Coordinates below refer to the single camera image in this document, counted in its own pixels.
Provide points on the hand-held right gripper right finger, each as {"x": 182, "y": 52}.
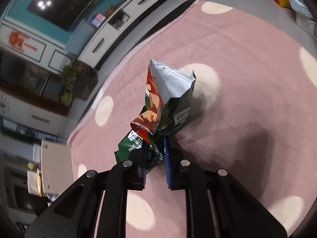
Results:
{"x": 168, "y": 168}

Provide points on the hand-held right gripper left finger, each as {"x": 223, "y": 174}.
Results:
{"x": 138, "y": 176}

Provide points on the green wafer packet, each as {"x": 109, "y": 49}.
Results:
{"x": 173, "y": 89}

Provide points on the white bin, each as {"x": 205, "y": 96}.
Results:
{"x": 55, "y": 166}

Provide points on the clear plastic bag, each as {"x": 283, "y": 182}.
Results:
{"x": 34, "y": 178}

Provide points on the potted plant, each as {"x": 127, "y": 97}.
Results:
{"x": 69, "y": 79}

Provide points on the pink dotted rug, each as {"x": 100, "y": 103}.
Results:
{"x": 247, "y": 67}

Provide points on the white television cabinet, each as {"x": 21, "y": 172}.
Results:
{"x": 111, "y": 29}

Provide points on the pale blue box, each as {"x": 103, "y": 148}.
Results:
{"x": 79, "y": 37}

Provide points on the small blue display box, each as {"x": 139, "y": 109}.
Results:
{"x": 98, "y": 19}

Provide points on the black television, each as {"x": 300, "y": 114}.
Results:
{"x": 64, "y": 2}

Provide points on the pale blue plastic bag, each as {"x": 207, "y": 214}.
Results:
{"x": 298, "y": 3}

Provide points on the wall clock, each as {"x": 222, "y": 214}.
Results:
{"x": 4, "y": 104}

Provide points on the red wall decoration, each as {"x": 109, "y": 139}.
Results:
{"x": 19, "y": 41}

